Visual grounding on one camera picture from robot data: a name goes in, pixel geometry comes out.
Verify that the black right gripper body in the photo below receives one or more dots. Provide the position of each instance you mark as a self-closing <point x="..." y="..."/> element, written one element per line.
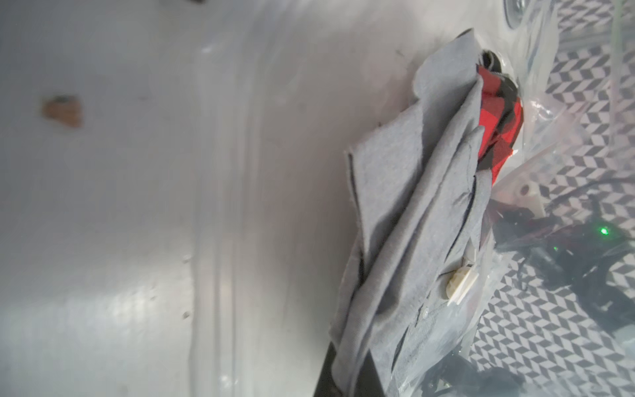
<point x="577" y="256"/>

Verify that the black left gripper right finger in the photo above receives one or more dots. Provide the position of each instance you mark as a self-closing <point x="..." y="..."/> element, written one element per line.
<point x="368" y="381"/>

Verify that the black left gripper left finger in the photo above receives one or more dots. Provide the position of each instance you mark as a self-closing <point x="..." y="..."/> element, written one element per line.
<point x="326" y="386"/>

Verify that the clear vacuum bag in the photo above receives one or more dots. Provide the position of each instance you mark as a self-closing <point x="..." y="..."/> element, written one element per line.
<point x="552" y="311"/>

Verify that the grey garment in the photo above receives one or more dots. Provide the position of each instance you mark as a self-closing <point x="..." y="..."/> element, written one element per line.
<point x="420" y="199"/>

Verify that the white bag valve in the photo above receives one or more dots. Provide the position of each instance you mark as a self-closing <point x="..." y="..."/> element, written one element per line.
<point x="460" y="284"/>

